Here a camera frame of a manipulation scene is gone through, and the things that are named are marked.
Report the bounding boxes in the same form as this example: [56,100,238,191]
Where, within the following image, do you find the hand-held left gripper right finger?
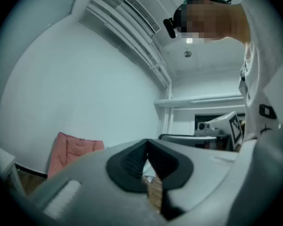
[148,139,239,221]

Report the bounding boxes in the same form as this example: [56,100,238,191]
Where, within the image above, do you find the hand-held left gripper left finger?
[32,139,170,226]

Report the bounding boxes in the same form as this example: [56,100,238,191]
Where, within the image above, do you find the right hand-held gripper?
[194,111,245,152]

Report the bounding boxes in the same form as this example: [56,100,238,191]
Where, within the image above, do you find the pink cushioned armchair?
[47,132,105,179]

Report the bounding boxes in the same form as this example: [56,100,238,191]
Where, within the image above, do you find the thick white horizontal pipe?
[154,94,246,107]

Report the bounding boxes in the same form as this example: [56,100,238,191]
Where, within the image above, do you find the white vertical pipes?
[163,79,175,135]

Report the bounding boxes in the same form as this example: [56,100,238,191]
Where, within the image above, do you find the person's white printed t-shirt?
[238,0,283,141]

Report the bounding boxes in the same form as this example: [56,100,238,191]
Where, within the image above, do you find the white cabinet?
[0,140,26,197]

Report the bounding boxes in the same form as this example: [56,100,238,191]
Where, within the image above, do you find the person's head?
[173,0,251,44]

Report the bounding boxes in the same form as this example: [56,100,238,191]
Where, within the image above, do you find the white ceiling pipe rack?
[86,0,173,87]

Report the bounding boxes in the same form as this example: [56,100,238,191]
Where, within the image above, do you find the white ceiling air vent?
[123,0,161,34]

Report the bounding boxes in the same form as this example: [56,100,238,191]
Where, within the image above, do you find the black head-worn camera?
[163,17,178,39]

